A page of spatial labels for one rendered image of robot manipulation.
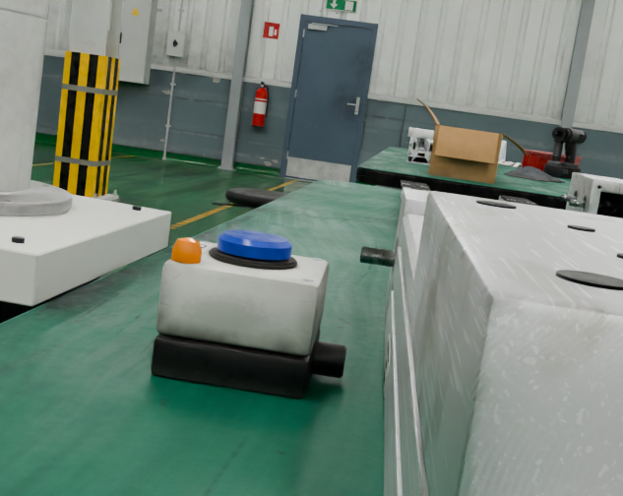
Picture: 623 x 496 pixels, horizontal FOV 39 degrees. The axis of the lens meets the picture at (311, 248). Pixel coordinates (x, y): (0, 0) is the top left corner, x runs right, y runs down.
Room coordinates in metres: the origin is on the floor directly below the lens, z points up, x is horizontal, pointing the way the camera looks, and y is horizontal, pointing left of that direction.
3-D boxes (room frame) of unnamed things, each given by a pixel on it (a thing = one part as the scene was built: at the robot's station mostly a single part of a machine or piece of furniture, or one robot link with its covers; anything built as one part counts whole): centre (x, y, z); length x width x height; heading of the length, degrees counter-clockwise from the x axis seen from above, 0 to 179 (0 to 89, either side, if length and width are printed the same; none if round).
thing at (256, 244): (0.47, 0.03, 0.84); 0.04 x 0.04 x 0.02
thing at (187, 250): (0.44, 0.06, 0.85); 0.01 x 0.01 x 0.01
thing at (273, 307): (0.47, 0.02, 0.81); 0.10 x 0.08 x 0.06; 86
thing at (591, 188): (1.54, -0.49, 0.83); 0.11 x 0.10 x 0.10; 84
